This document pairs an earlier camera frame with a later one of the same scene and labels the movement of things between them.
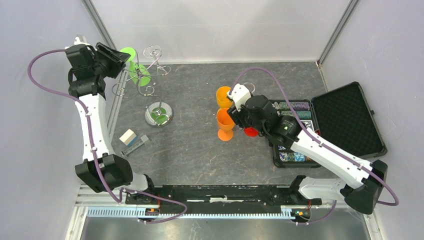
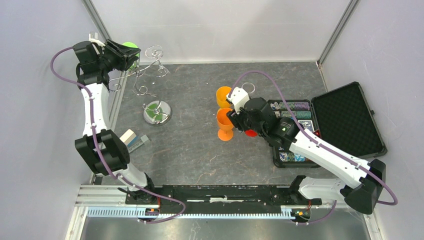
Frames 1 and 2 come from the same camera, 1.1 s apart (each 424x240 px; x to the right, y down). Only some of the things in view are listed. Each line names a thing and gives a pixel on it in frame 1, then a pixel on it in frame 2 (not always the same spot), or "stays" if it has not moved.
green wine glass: (140, 73) → (136, 63)
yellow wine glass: (223, 101) stays
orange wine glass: (226, 122) stays
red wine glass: (251, 132) stays
